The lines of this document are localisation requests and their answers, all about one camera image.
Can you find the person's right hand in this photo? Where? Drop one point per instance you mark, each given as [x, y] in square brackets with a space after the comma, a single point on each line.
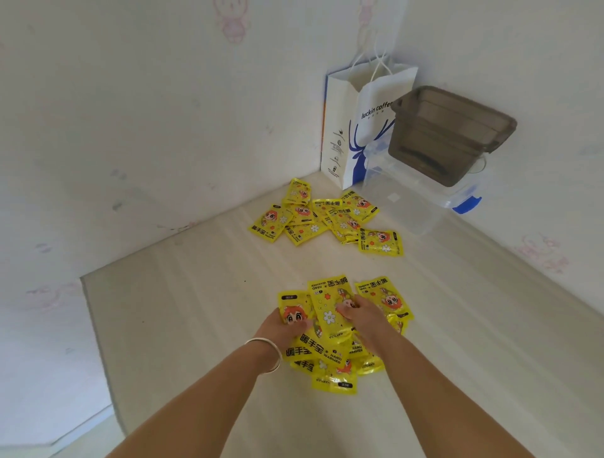
[373, 325]

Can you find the person's left hand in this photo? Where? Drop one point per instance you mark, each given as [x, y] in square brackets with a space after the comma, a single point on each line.
[276, 330]

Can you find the person's right forearm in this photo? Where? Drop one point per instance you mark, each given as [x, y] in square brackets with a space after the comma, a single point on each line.
[448, 406]

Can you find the person's left forearm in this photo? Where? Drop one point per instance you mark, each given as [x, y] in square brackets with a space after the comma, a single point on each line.
[198, 410]

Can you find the clear blue-latch storage box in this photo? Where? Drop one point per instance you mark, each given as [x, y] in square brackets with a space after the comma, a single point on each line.
[406, 207]

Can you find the white blue-deer paper bag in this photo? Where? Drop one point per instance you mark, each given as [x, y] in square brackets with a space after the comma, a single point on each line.
[337, 118]

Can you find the brown translucent plastic box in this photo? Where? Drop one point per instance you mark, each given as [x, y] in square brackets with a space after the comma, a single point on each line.
[443, 141]

